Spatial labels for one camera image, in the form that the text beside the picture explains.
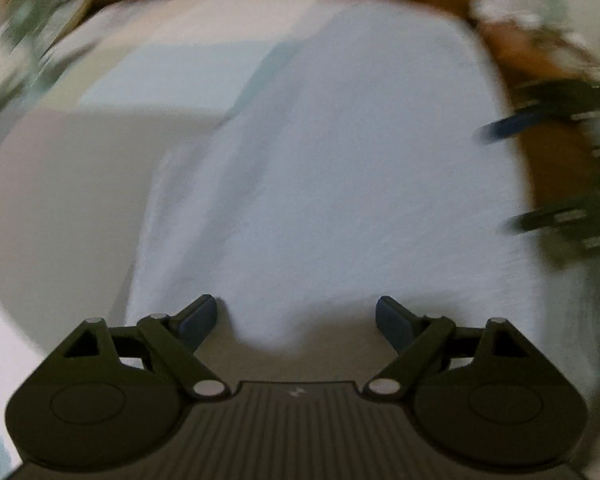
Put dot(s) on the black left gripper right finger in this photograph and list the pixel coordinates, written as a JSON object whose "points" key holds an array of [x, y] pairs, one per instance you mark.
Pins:
{"points": [[485, 397]]}

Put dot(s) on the small green desk fan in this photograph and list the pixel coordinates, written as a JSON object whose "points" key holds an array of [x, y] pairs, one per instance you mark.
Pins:
{"points": [[32, 27]]}

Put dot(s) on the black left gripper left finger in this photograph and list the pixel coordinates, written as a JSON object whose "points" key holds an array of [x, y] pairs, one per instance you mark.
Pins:
{"points": [[107, 396]]}

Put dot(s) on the patchwork floral bed sheet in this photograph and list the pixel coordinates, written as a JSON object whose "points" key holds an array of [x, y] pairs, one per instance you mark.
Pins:
{"points": [[75, 176]]}

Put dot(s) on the light grey sweatpants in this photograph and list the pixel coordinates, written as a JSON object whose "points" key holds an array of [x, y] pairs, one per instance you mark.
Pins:
{"points": [[355, 174]]}

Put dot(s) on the clutter on nightstand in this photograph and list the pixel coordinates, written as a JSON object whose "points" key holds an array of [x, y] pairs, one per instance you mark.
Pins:
{"points": [[535, 0]]}

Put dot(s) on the wooden nightstand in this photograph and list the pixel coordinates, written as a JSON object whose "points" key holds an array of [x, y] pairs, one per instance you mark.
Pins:
{"points": [[556, 158]]}

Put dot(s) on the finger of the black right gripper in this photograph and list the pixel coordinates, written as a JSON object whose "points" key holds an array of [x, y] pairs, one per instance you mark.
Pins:
{"points": [[560, 217], [521, 120]]}

